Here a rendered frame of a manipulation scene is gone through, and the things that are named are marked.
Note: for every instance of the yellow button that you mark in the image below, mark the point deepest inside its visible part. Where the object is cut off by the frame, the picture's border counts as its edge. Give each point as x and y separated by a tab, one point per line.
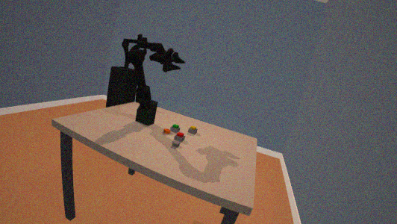
192	130

